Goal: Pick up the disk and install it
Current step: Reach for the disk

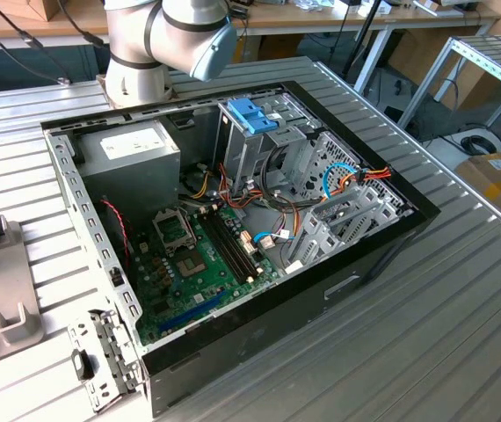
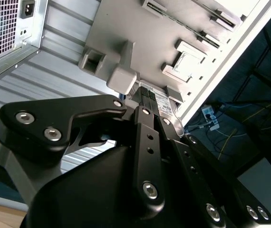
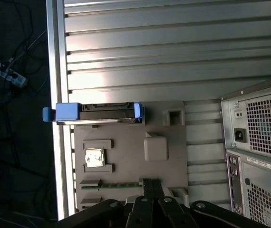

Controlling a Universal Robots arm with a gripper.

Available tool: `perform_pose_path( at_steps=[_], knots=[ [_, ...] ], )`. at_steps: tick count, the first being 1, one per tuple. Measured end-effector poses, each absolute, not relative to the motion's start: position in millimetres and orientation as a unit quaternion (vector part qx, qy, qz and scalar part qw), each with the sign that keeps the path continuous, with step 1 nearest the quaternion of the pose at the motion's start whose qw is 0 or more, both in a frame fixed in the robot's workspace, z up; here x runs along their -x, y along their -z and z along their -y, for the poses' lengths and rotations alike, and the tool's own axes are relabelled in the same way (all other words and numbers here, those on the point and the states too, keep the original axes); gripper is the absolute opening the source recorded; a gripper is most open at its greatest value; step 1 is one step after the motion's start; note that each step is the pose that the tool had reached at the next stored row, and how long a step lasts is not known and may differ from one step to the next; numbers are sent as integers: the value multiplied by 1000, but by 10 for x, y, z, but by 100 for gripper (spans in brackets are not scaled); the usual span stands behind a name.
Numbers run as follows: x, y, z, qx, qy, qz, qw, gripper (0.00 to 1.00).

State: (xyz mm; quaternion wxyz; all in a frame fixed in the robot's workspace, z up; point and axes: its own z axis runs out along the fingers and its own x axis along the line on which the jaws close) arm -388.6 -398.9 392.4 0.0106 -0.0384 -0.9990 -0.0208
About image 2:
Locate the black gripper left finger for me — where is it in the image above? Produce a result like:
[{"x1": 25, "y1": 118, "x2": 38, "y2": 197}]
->
[{"x1": 0, "y1": 88, "x2": 166, "y2": 213}]

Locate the hard disk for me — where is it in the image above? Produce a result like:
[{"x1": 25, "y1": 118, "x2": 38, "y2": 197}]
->
[{"x1": 120, "y1": 80, "x2": 186, "y2": 137}]

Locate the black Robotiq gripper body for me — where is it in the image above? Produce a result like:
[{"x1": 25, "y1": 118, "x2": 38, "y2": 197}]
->
[{"x1": 26, "y1": 146, "x2": 210, "y2": 228}]

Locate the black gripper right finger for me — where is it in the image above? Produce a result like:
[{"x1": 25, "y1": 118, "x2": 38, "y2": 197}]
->
[{"x1": 149, "y1": 91, "x2": 271, "y2": 228}]

